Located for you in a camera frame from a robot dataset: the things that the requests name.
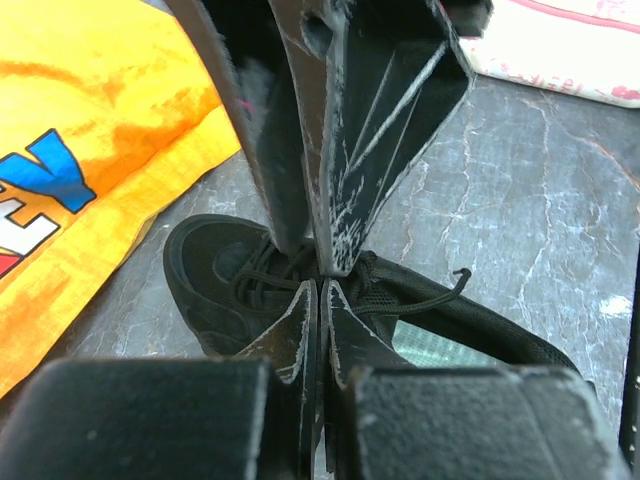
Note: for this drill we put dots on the cream pink printed garment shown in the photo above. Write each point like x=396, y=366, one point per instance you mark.
x=587, y=49

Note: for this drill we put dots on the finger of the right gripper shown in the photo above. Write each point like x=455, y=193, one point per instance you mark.
x=375, y=81
x=240, y=45

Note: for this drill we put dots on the black sneaker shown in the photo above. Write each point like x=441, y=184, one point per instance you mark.
x=230, y=284

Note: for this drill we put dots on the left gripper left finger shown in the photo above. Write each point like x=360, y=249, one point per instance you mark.
x=288, y=439

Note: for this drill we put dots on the orange Mickey Mouse pillow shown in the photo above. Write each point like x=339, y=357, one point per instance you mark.
x=107, y=116

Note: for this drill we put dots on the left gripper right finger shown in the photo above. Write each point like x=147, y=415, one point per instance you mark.
x=347, y=343

